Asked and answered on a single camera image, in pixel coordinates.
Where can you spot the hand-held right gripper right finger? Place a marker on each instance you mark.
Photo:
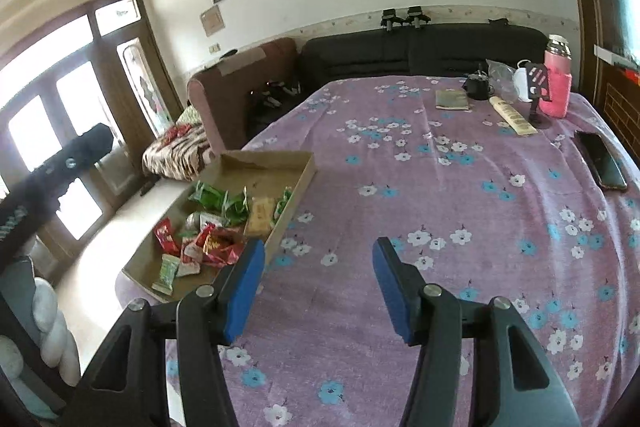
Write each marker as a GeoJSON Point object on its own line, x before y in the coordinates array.
{"type": "Point", "coordinates": [395, 299]}

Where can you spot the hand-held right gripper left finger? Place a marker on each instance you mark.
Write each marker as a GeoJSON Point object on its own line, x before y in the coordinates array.
{"type": "Point", "coordinates": [245, 289]}

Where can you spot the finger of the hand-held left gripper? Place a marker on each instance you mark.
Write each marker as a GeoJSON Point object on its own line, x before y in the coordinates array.
{"type": "Point", "coordinates": [82, 149]}

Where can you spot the red and yellow snack packet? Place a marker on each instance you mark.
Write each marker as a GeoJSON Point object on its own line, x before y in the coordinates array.
{"type": "Point", "coordinates": [222, 248]}

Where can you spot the red and white snack packet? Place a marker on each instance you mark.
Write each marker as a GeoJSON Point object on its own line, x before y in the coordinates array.
{"type": "Point", "coordinates": [190, 254]}

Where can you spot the beige biscuit packet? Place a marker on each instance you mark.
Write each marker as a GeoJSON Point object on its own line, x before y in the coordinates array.
{"type": "Point", "coordinates": [259, 217]}

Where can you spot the pale green striped snack packet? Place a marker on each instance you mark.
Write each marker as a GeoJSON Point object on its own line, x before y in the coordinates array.
{"type": "Point", "coordinates": [167, 275]}

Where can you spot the dark green snack packet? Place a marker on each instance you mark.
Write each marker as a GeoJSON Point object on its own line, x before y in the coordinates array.
{"type": "Point", "coordinates": [236, 208]}

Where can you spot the silver and green snack packet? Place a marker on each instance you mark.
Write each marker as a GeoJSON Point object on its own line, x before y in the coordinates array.
{"type": "Point", "coordinates": [196, 222]}

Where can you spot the green and white snack packet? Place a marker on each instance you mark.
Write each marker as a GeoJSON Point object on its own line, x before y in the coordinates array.
{"type": "Point", "coordinates": [282, 205]}

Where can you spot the large red snack packet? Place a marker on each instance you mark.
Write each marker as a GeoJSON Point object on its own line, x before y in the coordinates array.
{"type": "Point", "coordinates": [167, 237]}

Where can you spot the large green snack packet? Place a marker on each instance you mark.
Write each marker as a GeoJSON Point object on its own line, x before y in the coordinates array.
{"type": "Point", "coordinates": [212, 197]}

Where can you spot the brown cardboard box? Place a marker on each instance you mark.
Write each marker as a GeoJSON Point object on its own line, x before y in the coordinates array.
{"type": "Point", "coordinates": [270, 172]}

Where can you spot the glass balcony door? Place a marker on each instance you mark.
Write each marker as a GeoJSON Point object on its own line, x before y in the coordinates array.
{"type": "Point", "coordinates": [75, 87]}

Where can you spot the striped floral blanket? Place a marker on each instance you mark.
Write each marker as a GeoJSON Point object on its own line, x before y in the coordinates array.
{"type": "Point", "coordinates": [175, 152]}

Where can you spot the purple floral bedsheet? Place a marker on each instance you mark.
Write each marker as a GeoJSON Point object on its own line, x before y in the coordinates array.
{"type": "Point", "coordinates": [425, 187]}

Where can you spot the pale knotted braid cushion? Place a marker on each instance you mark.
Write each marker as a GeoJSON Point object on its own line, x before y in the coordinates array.
{"type": "Point", "coordinates": [50, 332]}

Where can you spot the small black remote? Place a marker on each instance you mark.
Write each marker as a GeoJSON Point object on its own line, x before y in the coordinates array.
{"type": "Point", "coordinates": [229, 53]}

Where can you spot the black tangled gear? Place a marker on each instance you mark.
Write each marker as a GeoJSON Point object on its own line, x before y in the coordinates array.
{"type": "Point", "coordinates": [275, 94]}

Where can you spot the olive notebook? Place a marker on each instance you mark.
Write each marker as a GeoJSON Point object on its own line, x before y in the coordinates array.
{"type": "Point", "coordinates": [452, 99]}

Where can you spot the long beige box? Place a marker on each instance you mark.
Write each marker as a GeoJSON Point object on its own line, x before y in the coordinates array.
{"type": "Point", "coordinates": [512, 117]}

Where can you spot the small black pouch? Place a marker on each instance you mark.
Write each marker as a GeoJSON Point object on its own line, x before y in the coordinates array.
{"type": "Point", "coordinates": [477, 88]}

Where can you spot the clear plastic bag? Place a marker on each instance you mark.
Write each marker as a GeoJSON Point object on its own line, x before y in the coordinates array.
{"type": "Point", "coordinates": [500, 77]}

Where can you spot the black padded headboard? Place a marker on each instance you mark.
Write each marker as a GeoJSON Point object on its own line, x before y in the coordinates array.
{"type": "Point", "coordinates": [375, 52]}

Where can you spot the black smartphone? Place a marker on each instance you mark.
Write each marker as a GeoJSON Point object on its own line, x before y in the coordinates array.
{"type": "Point", "coordinates": [602, 159]}

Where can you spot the black phone stand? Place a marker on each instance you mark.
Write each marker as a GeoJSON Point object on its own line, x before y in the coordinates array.
{"type": "Point", "coordinates": [540, 89]}

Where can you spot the pink bottle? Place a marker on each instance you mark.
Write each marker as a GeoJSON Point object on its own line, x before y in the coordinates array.
{"type": "Point", "coordinates": [557, 84]}

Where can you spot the black clamp device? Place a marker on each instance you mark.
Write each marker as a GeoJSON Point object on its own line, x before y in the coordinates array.
{"type": "Point", "coordinates": [417, 16]}
{"type": "Point", "coordinates": [390, 18]}

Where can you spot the small flat black object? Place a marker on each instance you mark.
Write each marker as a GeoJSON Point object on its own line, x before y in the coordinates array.
{"type": "Point", "coordinates": [497, 22]}

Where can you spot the brown tiled window ledge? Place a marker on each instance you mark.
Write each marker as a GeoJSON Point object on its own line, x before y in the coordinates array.
{"type": "Point", "coordinates": [622, 107]}

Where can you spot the wall switch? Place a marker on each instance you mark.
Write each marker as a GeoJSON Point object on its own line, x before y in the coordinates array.
{"type": "Point", "coordinates": [214, 48]}

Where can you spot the wall plaque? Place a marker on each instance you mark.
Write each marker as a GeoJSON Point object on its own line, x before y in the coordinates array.
{"type": "Point", "coordinates": [212, 21]}

